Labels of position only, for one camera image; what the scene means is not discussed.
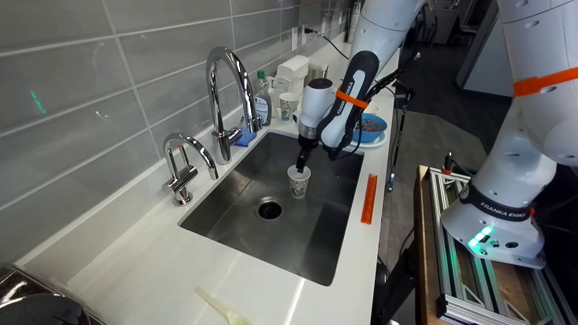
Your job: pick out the green-capped dish soap bottle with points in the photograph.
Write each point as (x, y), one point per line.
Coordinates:
(262, 105)

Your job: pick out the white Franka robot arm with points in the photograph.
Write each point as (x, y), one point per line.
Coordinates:
(542, 119)

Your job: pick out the stainless steel sink basin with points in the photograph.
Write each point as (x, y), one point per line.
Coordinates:
(300, 240)

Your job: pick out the small chrome faucet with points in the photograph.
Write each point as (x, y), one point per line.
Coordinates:
(181, 173)

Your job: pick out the blue sponge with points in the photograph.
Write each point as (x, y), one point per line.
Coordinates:
(246, 139)

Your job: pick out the cream plastic utensil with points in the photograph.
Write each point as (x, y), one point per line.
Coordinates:
(219, 307)

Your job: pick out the black tripod stand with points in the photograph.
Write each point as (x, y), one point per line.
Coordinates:
(398, 119)

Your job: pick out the black sink drain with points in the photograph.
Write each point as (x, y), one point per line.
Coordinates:
(267, 207)

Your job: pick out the tall chrome faucet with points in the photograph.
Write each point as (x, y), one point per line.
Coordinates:
(213, 90)

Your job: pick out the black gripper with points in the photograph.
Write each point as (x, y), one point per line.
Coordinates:
(307, 144)

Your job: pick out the blue bowl of beads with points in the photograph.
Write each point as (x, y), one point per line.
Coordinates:
(372, 126)

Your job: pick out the large white plate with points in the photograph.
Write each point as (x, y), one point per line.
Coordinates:
(372, 144)

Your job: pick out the wooden table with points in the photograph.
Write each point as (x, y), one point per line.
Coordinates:
(425, 253)

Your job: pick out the aluminium profile frame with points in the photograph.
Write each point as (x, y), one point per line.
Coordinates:
(457, 276)

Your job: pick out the white cabinet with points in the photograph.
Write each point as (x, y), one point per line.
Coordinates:
(481, 54)

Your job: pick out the steel napkin holder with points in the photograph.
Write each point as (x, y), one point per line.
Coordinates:
(316, 70)

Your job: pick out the clear pump bottle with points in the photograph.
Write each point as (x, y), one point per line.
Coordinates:
(273, 90)

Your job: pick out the clear plastic box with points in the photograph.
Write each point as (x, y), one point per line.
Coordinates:
(293, 67)

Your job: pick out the black glossy appliance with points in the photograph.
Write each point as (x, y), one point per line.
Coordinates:
(29, 300)

